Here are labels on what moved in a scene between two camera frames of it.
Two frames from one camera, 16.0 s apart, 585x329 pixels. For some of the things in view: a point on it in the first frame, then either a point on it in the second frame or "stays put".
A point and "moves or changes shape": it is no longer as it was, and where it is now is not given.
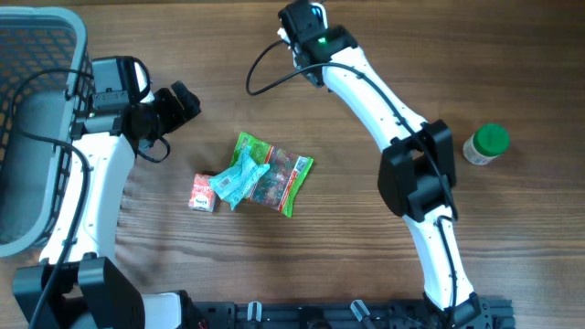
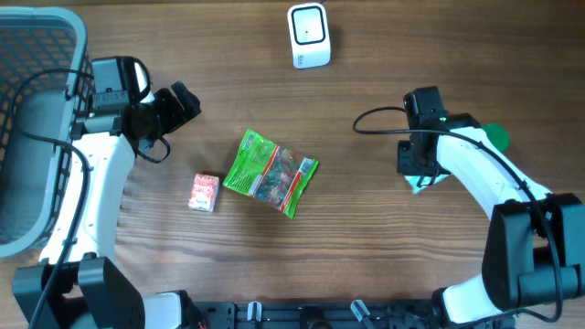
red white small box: (201, 196) stays put
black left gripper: (175, 113) stays put
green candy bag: (279, 186) stays put
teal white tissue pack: (232, 183) moves or changes shape
